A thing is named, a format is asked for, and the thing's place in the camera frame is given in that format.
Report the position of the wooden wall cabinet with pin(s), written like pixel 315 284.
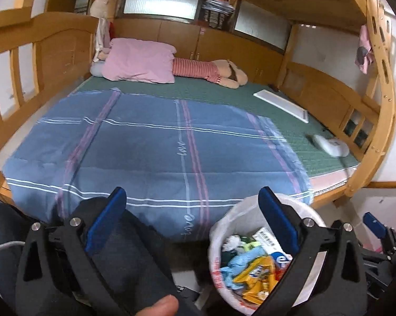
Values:
pixel 184 38

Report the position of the white and blue toothpaste box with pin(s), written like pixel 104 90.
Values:
pixel 267 241

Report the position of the white plastic device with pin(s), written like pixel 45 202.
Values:
pixel 329 144

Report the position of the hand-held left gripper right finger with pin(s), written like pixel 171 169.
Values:
pixel 277 217

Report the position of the blue plaid blanket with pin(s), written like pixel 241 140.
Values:
pixel 135 151

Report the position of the pink pillow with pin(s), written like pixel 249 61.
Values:
pixel 135 61

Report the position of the white tissue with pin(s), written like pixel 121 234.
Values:
pixel 231 243

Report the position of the green paper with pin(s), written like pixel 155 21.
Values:
pixel 252 245

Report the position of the pink hanging cloth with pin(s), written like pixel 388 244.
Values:
pixel 365 49

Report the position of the red cardboard box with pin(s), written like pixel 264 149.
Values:
pixel 281 271

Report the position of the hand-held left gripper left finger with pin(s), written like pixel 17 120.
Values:
pixel 106 217

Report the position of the white plastic bag red print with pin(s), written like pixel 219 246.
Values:
pixel 240 214

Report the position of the plush doll striped shirt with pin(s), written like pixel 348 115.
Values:
pixel 198 67

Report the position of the wooden bunk bed frame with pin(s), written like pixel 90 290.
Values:
pixel 59 49

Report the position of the white and red cloth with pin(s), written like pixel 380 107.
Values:
pixel 102 39

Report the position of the person's left hand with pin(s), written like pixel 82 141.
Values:
pixel 158 307

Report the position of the light blue cloth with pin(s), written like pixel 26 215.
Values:
pixel 239 260

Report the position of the yellow chips bag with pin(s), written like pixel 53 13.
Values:
pixel 254 275

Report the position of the dark green wrapper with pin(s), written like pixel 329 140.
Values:
pixel 227 256

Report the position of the shelf niche with clothes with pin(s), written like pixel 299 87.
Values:
pixel 217 10

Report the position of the white flat board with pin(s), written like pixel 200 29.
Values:
pixel 280 105

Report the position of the white mattress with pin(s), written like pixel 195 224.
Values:
pixel 329 181

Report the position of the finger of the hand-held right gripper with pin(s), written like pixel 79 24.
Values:
pixel 372 223
pixel 390 240

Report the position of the light blue cushion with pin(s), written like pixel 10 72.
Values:
pixel 97 69

